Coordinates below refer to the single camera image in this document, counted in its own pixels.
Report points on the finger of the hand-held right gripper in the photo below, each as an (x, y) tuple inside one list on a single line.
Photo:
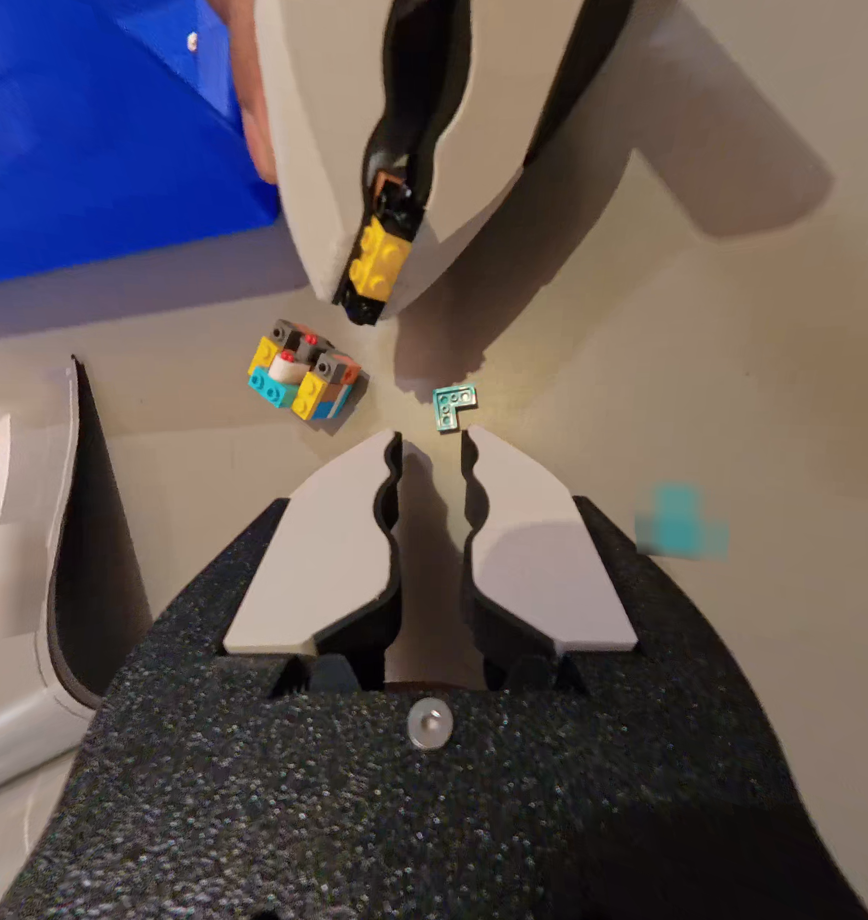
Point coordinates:
[(319, 108), (505, 86)]

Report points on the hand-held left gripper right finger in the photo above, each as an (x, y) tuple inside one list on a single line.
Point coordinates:
[(549, 575)]

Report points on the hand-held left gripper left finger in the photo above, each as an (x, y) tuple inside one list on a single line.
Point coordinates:
[(311, 575)]

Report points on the yellow and black brick assembly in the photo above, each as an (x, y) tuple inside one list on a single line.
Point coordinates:
[(376, 255)]

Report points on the teal corner plate brick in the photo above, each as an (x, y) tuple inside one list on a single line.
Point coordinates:
[(454, 406)]

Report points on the person's right hand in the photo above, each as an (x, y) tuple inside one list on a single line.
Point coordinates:
[(258, 129)]

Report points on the multicoloured brick model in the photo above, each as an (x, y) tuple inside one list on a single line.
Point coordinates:
[(304, 370)]

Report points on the blue storage bin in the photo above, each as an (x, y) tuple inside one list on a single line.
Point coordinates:
[(81, 144)]

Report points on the brick instruction booklet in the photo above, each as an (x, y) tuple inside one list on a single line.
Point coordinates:
[(17, 575)]

